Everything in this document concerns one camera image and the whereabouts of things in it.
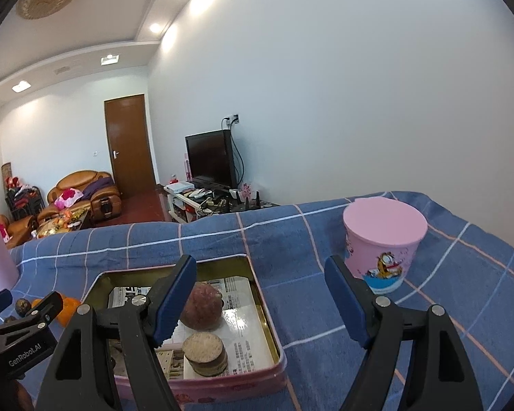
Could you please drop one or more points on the black television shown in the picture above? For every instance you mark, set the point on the black television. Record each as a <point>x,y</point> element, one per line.
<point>210,157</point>

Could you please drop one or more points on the brown leather sofa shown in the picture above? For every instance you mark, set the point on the brown leather sofa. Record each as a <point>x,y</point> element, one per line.
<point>89,189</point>

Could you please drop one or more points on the large orange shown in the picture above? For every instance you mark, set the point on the large orange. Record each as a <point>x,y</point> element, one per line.
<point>70,307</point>

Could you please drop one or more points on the blue plaid tablecloth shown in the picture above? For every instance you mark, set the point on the blue plaid tablecloth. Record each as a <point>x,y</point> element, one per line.
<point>457,265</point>

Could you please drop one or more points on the left small orange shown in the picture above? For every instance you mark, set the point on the left small orange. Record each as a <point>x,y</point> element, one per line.
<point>36,302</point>

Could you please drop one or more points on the purple round passion fruit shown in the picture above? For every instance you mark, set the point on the purple round passion fruit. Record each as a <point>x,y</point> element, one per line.
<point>203,308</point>

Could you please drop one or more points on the brown leather armchair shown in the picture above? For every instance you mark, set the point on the brown leather armchair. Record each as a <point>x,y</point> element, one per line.
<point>18,232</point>

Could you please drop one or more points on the black chair with clothes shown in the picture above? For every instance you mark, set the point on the black chair with clothes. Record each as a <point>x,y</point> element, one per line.
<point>24,202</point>

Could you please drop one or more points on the brown wooden door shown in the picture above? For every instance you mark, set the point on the brown wooden door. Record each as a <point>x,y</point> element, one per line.
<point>128,143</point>

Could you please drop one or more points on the pink cartoon cup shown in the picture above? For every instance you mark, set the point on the pink cartoon cup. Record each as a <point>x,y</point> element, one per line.
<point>382,238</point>

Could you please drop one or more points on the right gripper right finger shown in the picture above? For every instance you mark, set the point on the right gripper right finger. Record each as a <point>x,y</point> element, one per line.
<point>439,372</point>

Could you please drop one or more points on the stack of brown round cakes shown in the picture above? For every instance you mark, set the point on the stack of brown round cakes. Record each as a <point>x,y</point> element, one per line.
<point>206,354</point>

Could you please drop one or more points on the cluttered coffee table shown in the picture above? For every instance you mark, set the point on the cluttered coffee table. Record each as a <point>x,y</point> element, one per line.
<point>68,221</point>

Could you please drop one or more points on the white tv stand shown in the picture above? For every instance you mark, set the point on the white tv stand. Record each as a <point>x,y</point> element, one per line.
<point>188,203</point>

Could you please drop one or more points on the dark wrinkled passion fruit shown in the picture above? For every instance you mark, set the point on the dark wrinkled passion fruit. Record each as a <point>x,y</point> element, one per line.
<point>22,307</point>

